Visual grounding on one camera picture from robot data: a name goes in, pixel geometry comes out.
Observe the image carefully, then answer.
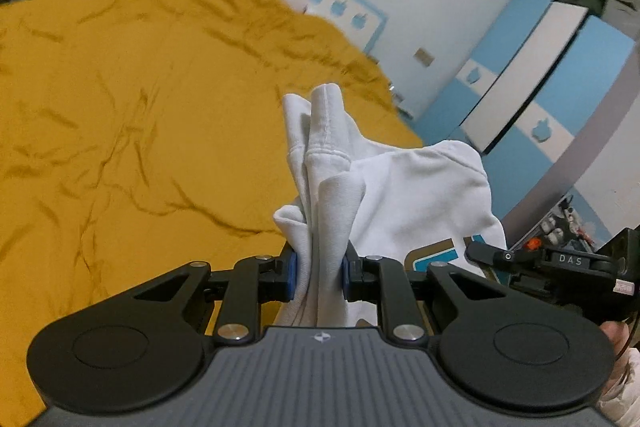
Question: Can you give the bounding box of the desk clutter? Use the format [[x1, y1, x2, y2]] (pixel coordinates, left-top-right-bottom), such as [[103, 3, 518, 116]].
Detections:
[[540, 193, 602, 254]]

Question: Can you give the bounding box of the blue and white wardrobe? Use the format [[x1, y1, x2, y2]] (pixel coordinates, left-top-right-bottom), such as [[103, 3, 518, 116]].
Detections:
[[414, 0, 640, 168]]

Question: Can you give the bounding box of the white sweatshirt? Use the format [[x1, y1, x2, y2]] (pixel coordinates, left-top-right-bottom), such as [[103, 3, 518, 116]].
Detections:
[[272, 83, 508, 328]]

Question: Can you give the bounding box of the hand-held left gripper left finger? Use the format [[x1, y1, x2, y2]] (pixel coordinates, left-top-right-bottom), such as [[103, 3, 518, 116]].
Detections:
[[134, 244, 301, 344]]

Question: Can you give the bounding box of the yellow bed blanket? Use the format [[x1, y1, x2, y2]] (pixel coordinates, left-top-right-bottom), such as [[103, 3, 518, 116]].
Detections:
[[0, 0, 426, 427]]

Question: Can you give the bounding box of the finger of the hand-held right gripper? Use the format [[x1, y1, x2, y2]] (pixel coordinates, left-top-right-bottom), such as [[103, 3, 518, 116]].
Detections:
[[464, 239, 541, 268]]

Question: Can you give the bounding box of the person's right hand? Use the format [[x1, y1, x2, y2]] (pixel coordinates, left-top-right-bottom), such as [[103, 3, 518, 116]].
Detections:
[[599, 321, 630, 350]]

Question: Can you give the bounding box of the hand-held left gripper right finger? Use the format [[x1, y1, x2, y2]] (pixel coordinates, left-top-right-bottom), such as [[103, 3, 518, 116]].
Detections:
[[340, 242, 510, 345]]

